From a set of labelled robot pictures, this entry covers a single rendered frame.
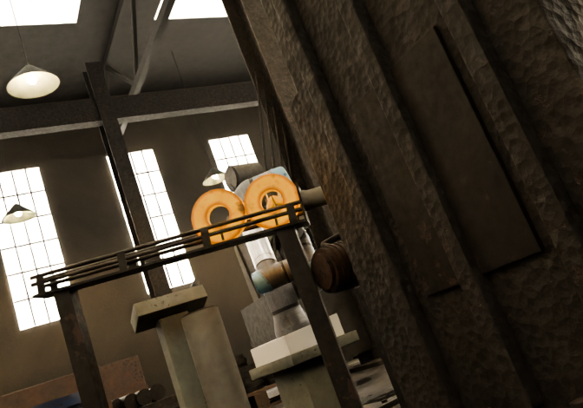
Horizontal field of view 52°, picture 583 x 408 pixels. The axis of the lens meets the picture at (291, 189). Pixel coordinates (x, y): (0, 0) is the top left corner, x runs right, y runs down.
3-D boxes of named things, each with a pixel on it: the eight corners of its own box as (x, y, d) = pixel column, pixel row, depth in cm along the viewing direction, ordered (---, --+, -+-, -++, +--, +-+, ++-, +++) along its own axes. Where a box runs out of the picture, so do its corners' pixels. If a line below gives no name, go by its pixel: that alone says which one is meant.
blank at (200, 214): (238, 181, 169) (240, 184, 173) (186, 196, 171) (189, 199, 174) (250, 234, 166) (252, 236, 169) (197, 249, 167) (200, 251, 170)
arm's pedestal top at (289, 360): (252, 380, 233) (248, 371, 234) (314, 356, 252) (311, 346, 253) (294, 365, 208) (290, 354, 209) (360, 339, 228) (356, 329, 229)
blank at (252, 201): (291, 167, 168) (292, 169, 171) (238, 181, 169) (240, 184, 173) (304, 219, 164) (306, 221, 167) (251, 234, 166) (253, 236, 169)
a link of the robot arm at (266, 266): (218, 184, 220) (252, 284, 185) (245, 173, 221) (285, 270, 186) (227, 205, 228) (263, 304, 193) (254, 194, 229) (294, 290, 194)
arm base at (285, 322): (270, 341, 235) (260, 317, 237) (300, 328, 243) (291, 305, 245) (288, 333, 223) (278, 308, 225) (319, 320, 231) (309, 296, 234)
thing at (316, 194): (336, 200, 163) (330, 180, 164) (304, 209, 164) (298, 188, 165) (337, 204, 169) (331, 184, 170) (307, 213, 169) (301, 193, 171)
